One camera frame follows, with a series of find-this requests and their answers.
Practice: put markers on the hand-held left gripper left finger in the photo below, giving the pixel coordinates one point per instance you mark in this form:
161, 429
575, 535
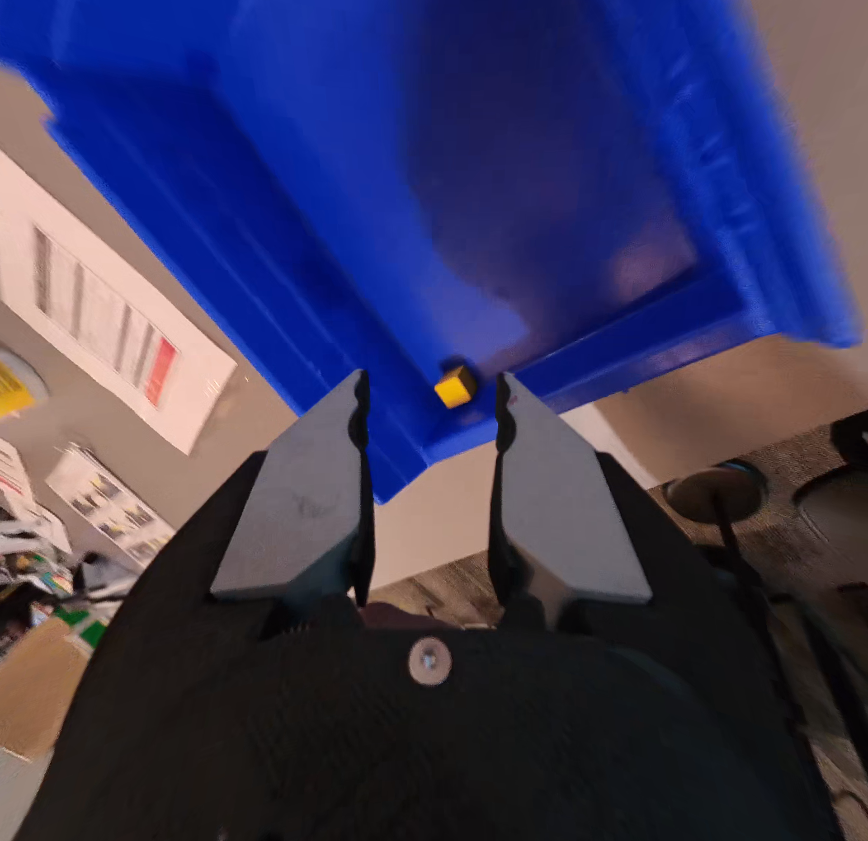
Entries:
298, 515

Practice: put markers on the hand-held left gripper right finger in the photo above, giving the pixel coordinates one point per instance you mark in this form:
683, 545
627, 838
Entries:
569, 515

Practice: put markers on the yellow wooden cube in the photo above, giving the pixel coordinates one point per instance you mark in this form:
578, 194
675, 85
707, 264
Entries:
456, 388

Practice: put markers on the printed leaflet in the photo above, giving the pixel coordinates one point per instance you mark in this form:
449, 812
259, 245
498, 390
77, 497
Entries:
108, 502

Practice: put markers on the blue plastic bin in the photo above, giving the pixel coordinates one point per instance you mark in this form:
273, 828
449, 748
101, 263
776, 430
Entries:
407, 143

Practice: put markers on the wipes canister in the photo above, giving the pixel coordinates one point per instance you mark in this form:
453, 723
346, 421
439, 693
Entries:
13, 387

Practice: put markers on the white paper sheet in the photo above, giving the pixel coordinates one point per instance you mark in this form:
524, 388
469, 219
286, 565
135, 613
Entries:
102, 299

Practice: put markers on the brown cardboard carton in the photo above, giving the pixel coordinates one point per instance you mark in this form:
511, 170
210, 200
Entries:
41, 685

